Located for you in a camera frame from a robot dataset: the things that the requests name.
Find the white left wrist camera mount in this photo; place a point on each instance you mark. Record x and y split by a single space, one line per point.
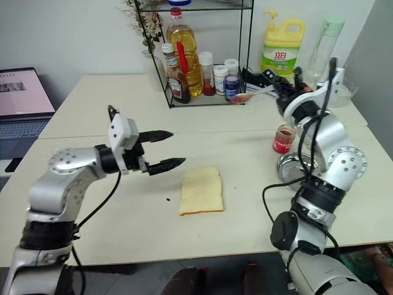
118 132

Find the red jam jar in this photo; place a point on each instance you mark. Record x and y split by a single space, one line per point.
284 139

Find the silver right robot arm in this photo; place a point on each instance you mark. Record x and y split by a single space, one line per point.
334 144

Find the open laptop computer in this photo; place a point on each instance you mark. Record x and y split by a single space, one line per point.
21 95

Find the large cooking oil bottle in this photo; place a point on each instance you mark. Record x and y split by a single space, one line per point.
185 52

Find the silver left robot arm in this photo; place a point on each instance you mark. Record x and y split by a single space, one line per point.
58 184

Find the round stainless steel dish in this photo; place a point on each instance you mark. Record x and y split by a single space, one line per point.
290 169

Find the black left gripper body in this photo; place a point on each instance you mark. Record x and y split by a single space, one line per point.
135 158

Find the white bread slice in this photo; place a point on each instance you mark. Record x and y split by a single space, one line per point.
201 192

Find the clear glass bowl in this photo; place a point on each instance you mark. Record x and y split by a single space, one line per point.
345 92

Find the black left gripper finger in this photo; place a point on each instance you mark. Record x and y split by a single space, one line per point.
165 165
156 136

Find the dried flower bouquet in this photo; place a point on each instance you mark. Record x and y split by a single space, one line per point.
144 21

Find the small white pill bottle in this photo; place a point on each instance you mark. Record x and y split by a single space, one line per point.
220 81

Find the clear bottle green cap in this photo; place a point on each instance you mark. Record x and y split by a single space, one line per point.
322 52

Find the dark blue jar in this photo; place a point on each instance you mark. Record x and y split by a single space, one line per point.
231 87

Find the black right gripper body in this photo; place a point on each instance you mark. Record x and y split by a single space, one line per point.
284 96

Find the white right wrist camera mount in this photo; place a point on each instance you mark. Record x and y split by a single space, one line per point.
302 99

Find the brown sauce bottle white cap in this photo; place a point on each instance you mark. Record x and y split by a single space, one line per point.
178 86

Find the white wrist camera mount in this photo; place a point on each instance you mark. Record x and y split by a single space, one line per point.
118 132
302 99

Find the red spice jar white lid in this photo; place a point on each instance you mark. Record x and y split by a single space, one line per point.
208 77

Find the white vase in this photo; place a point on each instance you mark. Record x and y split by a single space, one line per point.
159 73

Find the blue lidded container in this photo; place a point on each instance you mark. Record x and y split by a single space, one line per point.
179 2

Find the metal spoon with jam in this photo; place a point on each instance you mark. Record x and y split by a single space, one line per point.
242 98

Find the yellow dish soap bottle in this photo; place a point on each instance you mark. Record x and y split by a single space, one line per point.
281 52

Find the white lidded seasoning jar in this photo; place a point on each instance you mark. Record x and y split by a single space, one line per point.
231 65

